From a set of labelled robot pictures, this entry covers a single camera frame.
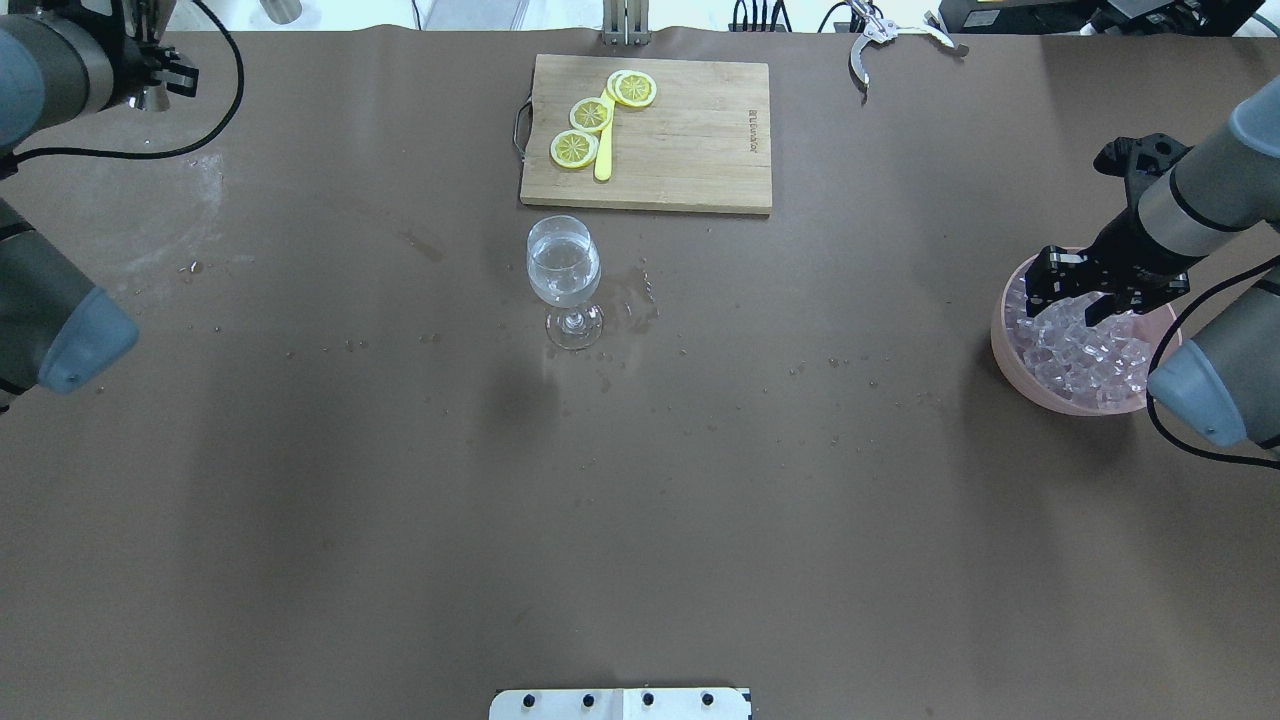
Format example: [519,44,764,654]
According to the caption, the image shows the metal reacher grabber tool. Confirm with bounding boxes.
[844,1,970,97]

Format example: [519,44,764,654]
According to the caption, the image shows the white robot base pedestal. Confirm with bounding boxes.
[488,687,754,719]

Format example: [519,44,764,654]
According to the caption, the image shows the aluminium frame post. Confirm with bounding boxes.
[600,0,652,47]

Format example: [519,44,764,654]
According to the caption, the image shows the pink bowl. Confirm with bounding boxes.
[989,249,1183,416]

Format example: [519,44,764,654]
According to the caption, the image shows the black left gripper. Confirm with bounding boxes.
[101,1,198,101]

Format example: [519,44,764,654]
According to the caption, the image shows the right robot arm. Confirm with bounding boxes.
[1024,79,1279,470]

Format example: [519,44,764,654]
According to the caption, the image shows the lemon slice far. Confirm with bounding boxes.
[605,69,658,108]

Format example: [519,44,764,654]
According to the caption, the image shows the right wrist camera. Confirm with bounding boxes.
[1092,133,1193,209]

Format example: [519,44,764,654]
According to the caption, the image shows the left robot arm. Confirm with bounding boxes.
[1,1,198,413]

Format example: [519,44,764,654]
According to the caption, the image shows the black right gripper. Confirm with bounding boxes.
[1023,210,1193,328]

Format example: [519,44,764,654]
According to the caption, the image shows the clear wine glass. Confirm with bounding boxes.
[526,215,604,351]

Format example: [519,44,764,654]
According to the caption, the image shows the bamboo cutting board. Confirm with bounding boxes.
[520,54,774,217]

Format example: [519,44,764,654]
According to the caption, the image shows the pile of clear ice cubes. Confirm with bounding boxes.
[1005,275,1161,409]

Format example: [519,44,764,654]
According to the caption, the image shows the lemon slice middle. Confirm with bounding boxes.
[568,97,614,135]

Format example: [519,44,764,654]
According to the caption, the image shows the lemon slice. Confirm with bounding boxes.
[548,129,600,170]
[568,97,614,135]
[605,69,658,108]

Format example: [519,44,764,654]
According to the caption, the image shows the lemon slice near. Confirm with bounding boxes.
[548,129,600,170]

